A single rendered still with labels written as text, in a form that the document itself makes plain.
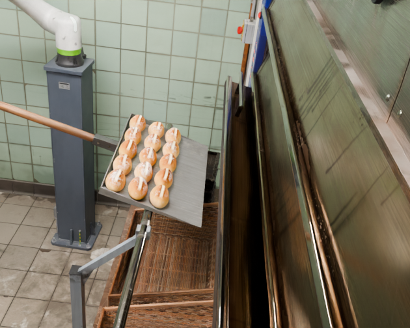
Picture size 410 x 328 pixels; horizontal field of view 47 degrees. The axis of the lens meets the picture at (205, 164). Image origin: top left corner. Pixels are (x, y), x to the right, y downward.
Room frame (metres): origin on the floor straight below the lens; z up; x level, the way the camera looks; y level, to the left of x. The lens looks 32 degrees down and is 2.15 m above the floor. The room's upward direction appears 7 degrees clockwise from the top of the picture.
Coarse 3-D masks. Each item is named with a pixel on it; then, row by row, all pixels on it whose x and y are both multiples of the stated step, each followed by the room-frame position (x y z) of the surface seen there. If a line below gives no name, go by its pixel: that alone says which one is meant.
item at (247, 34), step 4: (244, 20) 2.47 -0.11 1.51; (248, 20) 2.46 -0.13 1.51; (244, 24) 2.40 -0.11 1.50; (248, 24) 2.39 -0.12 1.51; (252, 24) 2.40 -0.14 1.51; (244, 28) 2.39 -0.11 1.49; (248, 28) 2.39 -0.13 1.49; (252, 28) 2.39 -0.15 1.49; (244, 32) 2.39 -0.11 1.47; (248, 32) 2.39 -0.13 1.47; (252, 32) 2.39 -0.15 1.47; (244, 36) 2.39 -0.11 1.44; (248, 36) 2.39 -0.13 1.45; (252, 36) 2.39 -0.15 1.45; (244, 40) 2.39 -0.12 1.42; (248, 40) 2.39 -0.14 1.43; (252, 40) 2.39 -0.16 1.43
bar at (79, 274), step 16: (144, 224) 1.15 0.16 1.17; (128, 240) 1.14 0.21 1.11; (144, 240) 1.09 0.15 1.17; (112, 256) 1.13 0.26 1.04; (80, 272) 1.12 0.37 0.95; (128, 272) 0.94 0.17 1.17; (80, 288) 1.11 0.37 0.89; (128, 288) 0.88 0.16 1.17; (80, 304) 1.11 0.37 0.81; (128, 304) 0.83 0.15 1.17; (80, 320) 1.11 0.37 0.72
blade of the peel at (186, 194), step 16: (128, 128) 1.68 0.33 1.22; (144, 128) 1.73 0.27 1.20; (192, 144) 1.74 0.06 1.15; (112, 160) 1.39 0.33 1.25; (176, 160) 1.58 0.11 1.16; (192, 160) 1.62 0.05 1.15; (128, 176) 1.36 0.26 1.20; (176, 176) 1.47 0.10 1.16; (192, 176) 1.50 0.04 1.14; (112, 192) 1.22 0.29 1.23; (128, 192) 1.28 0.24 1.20; (176, 192) 1.37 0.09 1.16; (192, 192) 1.41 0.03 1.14; (144, 208) 1.22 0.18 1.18; (160, 208) 1.25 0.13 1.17; (176, 208) 1.28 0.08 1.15; (192, 208) 1.31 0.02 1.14; (192, 224) 1.23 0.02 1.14
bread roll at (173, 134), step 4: (172, 128) 1.72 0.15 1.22; (176, 128) 1.73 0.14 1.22; (168, 132) 1.70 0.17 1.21; (172, 132) 1.69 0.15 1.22; (176, 132) 1.70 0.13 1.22; (168, 136) 1.68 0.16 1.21; (172, 136) 1.67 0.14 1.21; (176, 136) 1.68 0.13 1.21; (180, 136) 1.71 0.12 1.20; (168, 140) 1.67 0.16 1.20; (172, 140) 1.66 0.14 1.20; (176, 140) 1.67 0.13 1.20
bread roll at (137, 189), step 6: (132, 180) 1.30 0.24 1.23; (138, 180) 1.29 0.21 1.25; (144, 180) 1.30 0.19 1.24; (132, 186) 1.27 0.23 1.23; (138, 186) 1.26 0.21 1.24; (144, 186) 1.28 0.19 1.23; (132, 192) 1.25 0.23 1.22; (138, 192) 1.25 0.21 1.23; (144, 192) 1.26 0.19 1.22; (138, 198) 1.24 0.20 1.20
